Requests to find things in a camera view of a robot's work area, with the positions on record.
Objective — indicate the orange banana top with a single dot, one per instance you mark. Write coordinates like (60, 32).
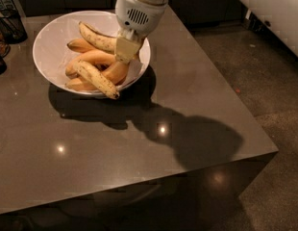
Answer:
(80, 45)

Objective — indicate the orange banana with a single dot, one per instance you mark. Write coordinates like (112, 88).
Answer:
(116, 73)
(80, 45)
(94, 57)

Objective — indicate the white bowl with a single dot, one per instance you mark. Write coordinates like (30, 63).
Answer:
(50, 53)

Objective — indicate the black wire mesh basket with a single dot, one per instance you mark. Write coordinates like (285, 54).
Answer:
(12, 27)

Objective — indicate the orange banana lower left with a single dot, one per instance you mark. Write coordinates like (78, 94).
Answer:
(94, 57)

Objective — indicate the spotted banana front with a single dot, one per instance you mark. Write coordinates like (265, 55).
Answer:
(90, 73)

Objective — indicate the spotted banana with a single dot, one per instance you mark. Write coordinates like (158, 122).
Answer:
(97, 39)
(90, 73)

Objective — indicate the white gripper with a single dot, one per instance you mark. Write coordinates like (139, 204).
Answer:
(138, 14)

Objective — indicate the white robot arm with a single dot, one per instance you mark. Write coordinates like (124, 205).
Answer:
(137, 19)

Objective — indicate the orange banana bottom right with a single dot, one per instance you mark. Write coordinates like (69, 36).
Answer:
(116, 73)

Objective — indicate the dark woven object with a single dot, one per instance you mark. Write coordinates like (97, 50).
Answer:
(4, 51)

